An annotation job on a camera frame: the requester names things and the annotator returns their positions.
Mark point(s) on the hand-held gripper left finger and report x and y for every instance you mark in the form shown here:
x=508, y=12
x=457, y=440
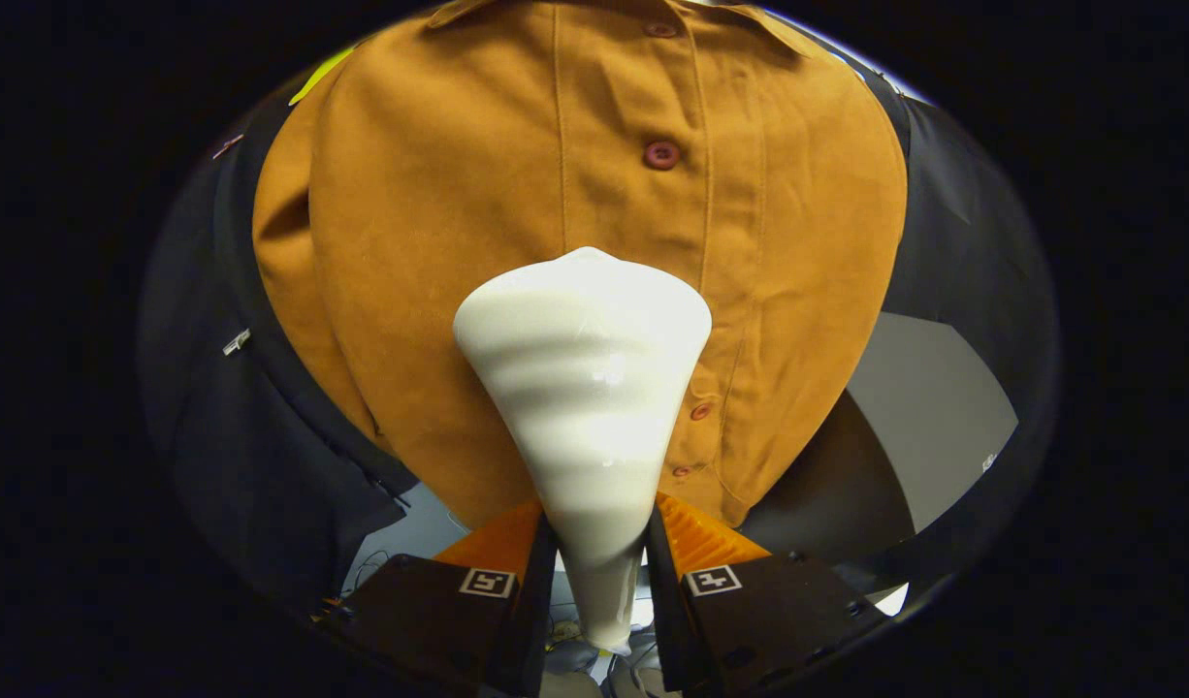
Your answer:
x=539, y=601

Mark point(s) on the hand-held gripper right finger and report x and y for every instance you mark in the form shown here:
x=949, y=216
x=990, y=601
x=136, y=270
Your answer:
x=662, y=601

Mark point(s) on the white garment steamer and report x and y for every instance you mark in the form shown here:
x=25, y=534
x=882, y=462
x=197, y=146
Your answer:
x=585, y=368

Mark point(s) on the orange-brown button shirt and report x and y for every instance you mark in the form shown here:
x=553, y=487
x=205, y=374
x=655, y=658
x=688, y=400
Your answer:
x=439, y=194

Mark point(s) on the grey side table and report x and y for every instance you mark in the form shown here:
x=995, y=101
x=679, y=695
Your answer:
x=944, y=417

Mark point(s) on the black backdrop cloth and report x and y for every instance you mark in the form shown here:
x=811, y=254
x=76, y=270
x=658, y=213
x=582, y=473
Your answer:
x=216, y=436

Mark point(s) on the silver clip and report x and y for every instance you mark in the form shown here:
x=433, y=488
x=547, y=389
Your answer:
x=236, y=341

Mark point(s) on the pink clip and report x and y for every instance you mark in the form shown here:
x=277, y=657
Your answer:
x=228, y=145

